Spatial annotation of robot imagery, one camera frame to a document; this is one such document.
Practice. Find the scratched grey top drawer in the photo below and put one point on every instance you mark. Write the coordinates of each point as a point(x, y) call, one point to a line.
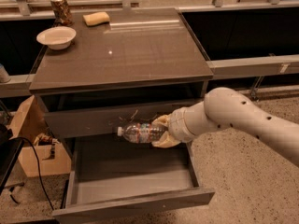
point(101, 112)

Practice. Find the patterned drink can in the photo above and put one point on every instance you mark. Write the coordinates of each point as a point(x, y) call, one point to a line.
point(62, 11)

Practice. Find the white ceramic bowl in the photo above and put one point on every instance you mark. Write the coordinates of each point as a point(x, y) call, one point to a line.
point(57, 38)

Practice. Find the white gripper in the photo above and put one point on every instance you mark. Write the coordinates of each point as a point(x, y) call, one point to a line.
point(179, 125)

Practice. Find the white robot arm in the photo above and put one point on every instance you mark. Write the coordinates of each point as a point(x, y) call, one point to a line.
point(224, 108)

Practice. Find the clear plastic water bottle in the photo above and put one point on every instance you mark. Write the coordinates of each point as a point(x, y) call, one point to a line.
point(141, 133)

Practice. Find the yellow sponge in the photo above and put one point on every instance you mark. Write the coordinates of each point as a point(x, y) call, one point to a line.
point(96, 18)

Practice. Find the grey drawer cabinet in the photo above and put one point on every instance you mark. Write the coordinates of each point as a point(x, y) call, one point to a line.
point(138, 48)

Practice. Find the open grey middle drawer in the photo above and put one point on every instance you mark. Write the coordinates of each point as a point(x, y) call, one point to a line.
point(113, 178)

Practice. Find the cardboard box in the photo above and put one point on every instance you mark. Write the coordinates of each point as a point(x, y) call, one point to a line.
point(49, 155)

